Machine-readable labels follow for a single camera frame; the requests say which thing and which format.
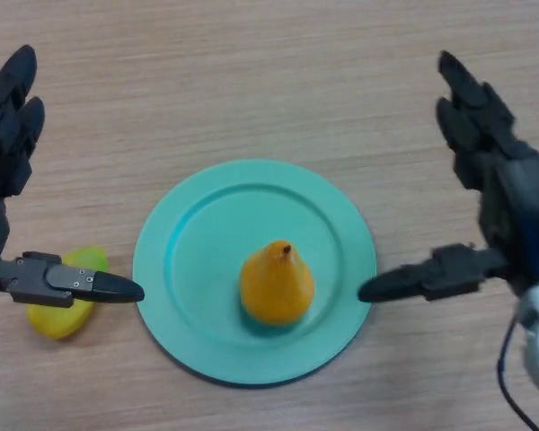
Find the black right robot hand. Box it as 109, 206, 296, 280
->
357, 49, 539, 304

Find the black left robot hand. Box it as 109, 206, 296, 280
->
0, 44, 146, 309

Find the yellow orange pear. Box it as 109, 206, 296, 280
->
239, 240, 315, 327

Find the teal round plate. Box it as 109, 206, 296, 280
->
132, 159, 377, 388

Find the yellow green starfruit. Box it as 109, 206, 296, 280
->
25, 245, 109, 341

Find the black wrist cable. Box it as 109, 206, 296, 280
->
496, 313, 539, 431

